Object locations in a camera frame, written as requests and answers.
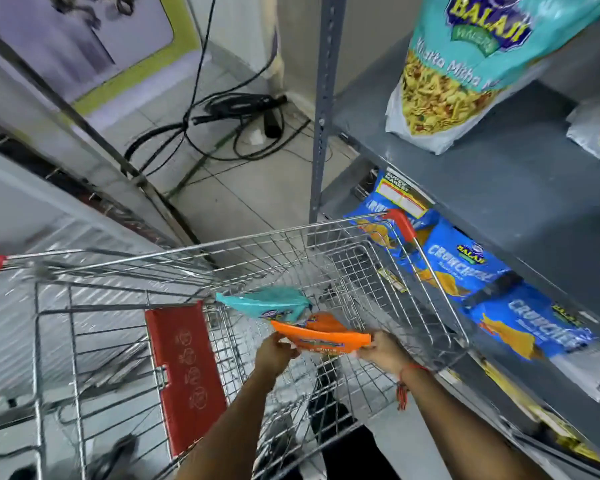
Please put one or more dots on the yellow green price tag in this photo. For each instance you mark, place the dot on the yellow green price tag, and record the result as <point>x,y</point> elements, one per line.
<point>405,194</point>

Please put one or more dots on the teal snack bag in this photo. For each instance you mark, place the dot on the teal snack bag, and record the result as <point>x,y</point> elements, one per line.
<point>265,302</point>
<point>590,124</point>
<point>460,54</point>

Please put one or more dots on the green-bordered poster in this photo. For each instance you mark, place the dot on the green-bordered poster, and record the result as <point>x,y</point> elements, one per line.
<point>30,44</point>

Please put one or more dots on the person's black trousers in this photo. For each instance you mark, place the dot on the person's black trousers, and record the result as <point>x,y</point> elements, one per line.
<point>355,454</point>

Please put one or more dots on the person's right forearm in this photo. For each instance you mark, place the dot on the person's right forearm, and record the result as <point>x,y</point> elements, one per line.
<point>460,429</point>

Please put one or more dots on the grey metal shelf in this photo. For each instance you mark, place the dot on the grey metal shelf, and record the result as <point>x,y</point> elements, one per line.
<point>505,184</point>

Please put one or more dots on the orange snack bag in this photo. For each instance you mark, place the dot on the orange snack bag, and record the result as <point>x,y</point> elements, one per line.
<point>320,339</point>

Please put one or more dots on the red plastic cart flap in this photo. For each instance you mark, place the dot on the red plastic cart flap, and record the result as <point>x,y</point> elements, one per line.
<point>187,379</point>

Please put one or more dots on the person's left hand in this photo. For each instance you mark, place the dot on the person's left hand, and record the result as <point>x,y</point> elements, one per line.
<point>275,354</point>

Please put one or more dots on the person's right hand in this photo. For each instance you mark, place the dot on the person's right hand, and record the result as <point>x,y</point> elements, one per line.
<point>385,352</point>

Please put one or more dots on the black power adapter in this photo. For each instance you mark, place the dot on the black power adapter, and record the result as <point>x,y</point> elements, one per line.
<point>240,103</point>

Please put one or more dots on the person's left forearm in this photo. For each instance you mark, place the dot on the person's left forearm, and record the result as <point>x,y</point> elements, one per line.
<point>230,434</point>

